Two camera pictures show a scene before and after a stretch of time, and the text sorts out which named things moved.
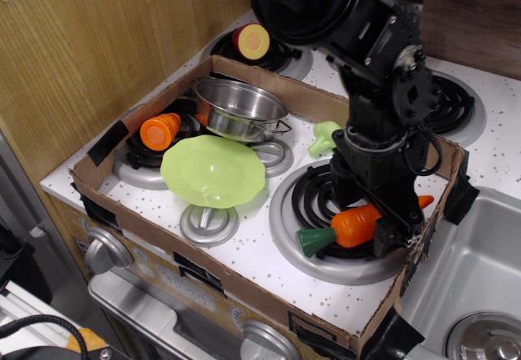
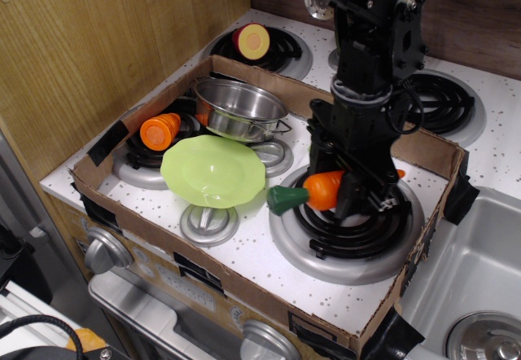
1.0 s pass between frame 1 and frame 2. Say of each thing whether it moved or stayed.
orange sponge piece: stayed
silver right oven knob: stayed
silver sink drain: stayed
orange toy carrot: moved
